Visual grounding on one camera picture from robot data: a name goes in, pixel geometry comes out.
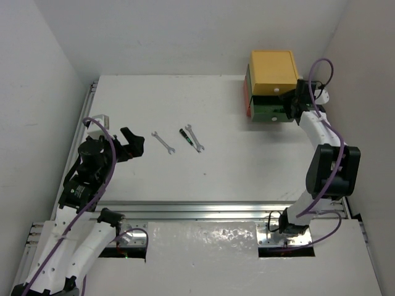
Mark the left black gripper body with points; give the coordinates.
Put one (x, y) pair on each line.
(122, 149)

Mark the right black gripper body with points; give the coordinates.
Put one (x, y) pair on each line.
(289, 99)

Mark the green drawer box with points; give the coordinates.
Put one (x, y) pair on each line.
(262, 106)

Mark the yellow drawer box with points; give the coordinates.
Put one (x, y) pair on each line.
(272, 72)

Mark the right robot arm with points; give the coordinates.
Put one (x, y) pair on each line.
(333, 170)

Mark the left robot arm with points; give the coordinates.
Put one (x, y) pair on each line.
(75, 241)

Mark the silver open-end wrench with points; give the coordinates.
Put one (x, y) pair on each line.
(169, 149)

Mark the red drawer box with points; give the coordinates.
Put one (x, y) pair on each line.
(247, 95)

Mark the silver combination wrench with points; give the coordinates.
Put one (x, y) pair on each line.
(199, 147)

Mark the white front cover panel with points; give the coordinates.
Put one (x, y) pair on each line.
(201, 258)

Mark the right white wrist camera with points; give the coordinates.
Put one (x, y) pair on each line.
(321, 96)

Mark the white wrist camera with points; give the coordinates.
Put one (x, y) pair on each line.
(93, 130)
(321, 96)

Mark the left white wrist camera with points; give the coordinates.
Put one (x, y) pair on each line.
(93, 130)

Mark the aluminium rail frame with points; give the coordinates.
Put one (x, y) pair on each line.
(247, 172)

